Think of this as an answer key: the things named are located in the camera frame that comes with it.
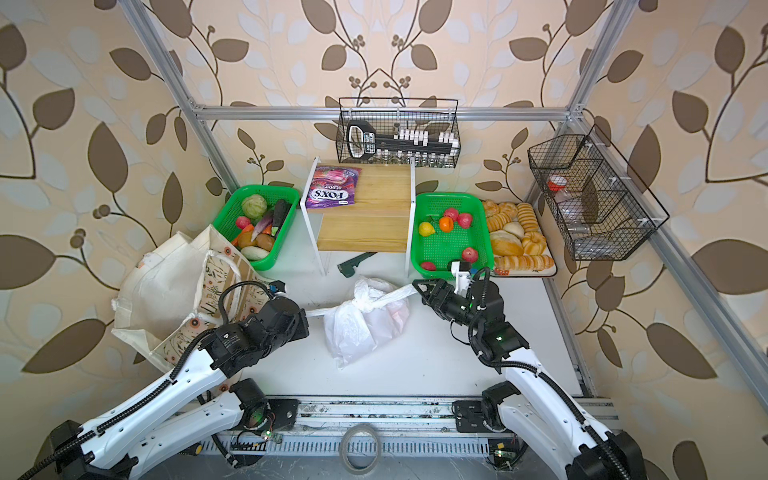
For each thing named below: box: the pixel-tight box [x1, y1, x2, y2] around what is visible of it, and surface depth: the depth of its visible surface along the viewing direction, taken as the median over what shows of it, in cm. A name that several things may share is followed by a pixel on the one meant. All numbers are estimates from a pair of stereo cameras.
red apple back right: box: [458, 213, 472, 229], surface depth 114 cm
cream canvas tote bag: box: [111, 224, 275, 376], surface depth 78 cm
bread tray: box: [482, 199, 557, 278], surface depth 107 cm
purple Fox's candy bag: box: [306, 166, 362, 209], surface depth 79 cm
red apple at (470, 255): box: [462, 247, 479, 263], surface depth 104 cm
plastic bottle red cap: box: [547, 174, 591, 232], surface depth 81 cm
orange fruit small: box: [440, 216, 453, 233], surface depth 113 cm
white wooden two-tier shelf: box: [300, 157, 416, 278], surface depth 81 cm
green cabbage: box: [242, 194, 267, 219], surface depth 114 cm
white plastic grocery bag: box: [306, 278, 419, 369], surface depth 80 cm
